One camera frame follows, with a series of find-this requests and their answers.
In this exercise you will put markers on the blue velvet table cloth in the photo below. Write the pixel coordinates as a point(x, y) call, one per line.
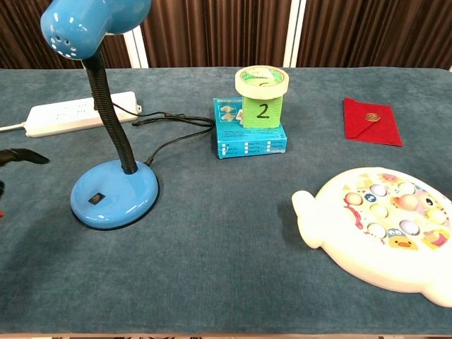
point(219, 229)

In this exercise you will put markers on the red envelope with gold seal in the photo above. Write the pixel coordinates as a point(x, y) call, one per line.
point(367, 123)

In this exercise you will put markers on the green numbered foam cube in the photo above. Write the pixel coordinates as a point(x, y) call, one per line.
point(263, 111)

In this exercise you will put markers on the white frame pole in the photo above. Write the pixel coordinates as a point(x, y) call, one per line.
point(295, 31)
point(136, 49)

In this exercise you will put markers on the blue gooseneck desk lamp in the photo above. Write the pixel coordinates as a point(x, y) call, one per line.
point(113, 194)

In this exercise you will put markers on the brown pleated curtain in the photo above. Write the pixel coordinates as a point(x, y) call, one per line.
point(212, 31)

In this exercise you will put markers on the blue cardboard box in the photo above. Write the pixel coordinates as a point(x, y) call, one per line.
point(254, 141)

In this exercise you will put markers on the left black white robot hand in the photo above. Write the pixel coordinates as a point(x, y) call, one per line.
point(24, 155)

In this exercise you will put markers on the white power strip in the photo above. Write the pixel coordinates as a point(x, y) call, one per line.
point(63, 116)

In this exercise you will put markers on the white fish-shaped toy game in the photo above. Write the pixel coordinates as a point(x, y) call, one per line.
point(353, 243)

